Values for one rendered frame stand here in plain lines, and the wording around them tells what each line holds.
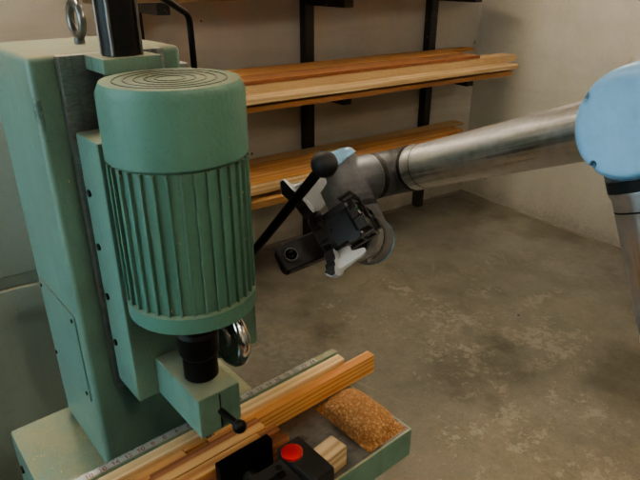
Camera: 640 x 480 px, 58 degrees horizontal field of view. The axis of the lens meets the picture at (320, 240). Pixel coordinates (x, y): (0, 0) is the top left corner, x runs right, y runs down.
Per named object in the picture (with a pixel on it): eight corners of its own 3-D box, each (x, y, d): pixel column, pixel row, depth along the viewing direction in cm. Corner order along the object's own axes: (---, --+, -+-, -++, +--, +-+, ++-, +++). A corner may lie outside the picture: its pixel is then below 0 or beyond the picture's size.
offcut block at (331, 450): (328, 479, 90) (328, 461, 89) (311, 468, 93) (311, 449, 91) (346, 464, 93) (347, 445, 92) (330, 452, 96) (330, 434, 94)
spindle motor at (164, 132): (165, 356, 71) (130, 98, 58) (109, 299, 83) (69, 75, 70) (281, 307, 81) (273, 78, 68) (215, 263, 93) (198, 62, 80)
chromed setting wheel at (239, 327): (242, 382, 103) (238, 323, 98) (207, 350, 112) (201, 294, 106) (256, 375, 105) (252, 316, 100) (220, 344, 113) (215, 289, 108)
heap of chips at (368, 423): (369, 453, 95) (370, 435, 94) (314, 409, 105) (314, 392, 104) (406, 428, 101) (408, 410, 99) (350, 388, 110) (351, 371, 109)
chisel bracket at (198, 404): (203, 448, 85) (197, 402, 82) (159, 399, 95) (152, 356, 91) (245, 425, 89) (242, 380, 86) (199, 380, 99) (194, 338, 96)
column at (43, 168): (108, 473, 104) (20, 57, 74) (65, 409, 120) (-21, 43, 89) (215, 417, 117) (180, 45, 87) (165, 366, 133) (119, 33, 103)
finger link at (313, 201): (305, 150, 81) (338, 191, 87) (270, 173, 82) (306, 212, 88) (310, 163, 79) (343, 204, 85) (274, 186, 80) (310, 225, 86)
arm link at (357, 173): (346, 162, 119) (370, 216, 116) (299, 170, 112) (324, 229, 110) (370, 139, 111) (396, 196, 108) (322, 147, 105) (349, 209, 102)
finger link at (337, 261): (362, 255, 75) (355, 226, 84) (324, 278, 77) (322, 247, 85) (374, 272, 77) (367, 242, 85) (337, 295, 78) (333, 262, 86)
